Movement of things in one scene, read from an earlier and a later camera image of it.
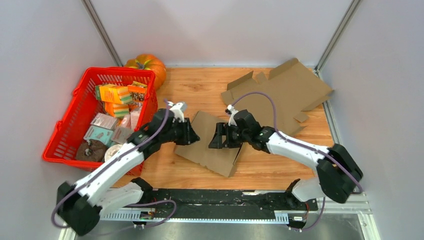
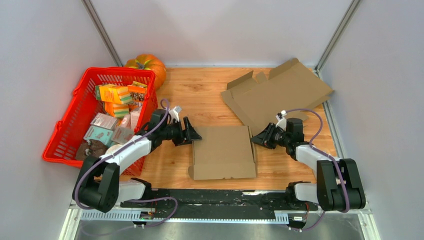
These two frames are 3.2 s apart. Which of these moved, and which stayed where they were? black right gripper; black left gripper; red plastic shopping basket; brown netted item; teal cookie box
Moved: black right gripper
Stayed: black left gripper; brown netted item; teal cookie box; red plastic shopping basket
